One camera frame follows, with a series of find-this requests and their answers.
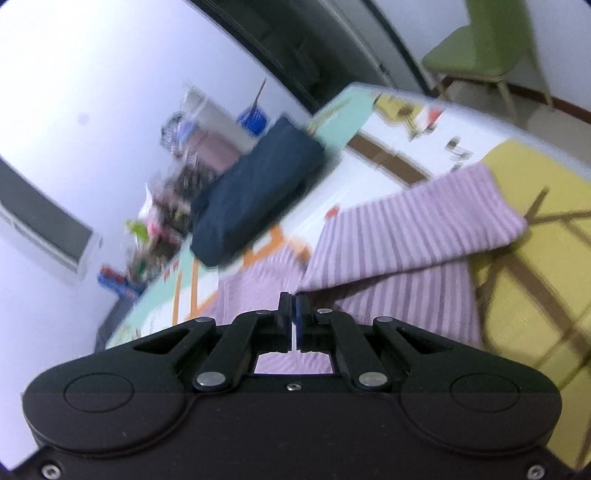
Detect blue plastic basket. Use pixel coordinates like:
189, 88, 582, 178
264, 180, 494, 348
237, 105, 269, 136

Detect folded navy clothes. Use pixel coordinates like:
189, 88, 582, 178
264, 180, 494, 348
190, 115, 326, 267

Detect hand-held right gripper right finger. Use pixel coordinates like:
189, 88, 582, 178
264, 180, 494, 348
295, 295, 455, 392

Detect purple striped shirt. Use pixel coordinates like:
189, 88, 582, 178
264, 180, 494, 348
215, 164, 528, 374

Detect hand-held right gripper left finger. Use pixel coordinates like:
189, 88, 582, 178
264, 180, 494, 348
134, 292, 295, 393

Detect white framed window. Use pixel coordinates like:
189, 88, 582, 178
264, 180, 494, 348
0, 159, 94, 278

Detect printed cartoon play mat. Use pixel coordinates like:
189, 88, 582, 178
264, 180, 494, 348
104, 83, 591, 472

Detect green chair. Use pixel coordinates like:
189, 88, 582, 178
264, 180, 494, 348
422, 0, 555, 116

